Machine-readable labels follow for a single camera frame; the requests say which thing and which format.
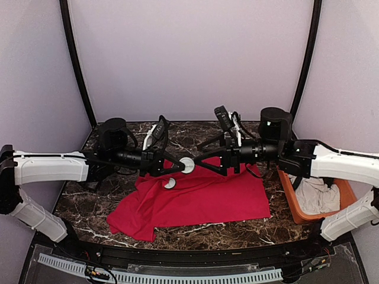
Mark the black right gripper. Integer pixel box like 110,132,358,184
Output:
194,131,282,176

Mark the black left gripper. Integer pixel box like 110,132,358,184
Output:
110,145,186,178

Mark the round brooch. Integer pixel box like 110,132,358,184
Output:
164,177,176,190
179,157,195,174

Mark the magenta t-shirt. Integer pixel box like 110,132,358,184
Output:
107,164,271,242

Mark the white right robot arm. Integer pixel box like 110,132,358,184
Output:
194,106,378,257

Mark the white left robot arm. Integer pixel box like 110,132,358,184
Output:
1,116,186,258

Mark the black brooch display box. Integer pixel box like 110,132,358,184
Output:
85,182,102,192

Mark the white garment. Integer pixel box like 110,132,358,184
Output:
288,175,341,215

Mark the orange plastic basket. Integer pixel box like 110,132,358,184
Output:
278,170,357,224

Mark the white slotted cable duct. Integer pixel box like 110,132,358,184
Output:
37,253,283,284

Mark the black front rail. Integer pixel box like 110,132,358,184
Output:
32,230,353,269

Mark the black right frame post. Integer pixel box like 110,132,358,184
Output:
290,0,323,120

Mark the black frame post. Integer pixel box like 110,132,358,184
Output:
290,0,323,120
59,0,97,129

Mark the black left frame post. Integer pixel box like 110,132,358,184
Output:
59,0,97,129

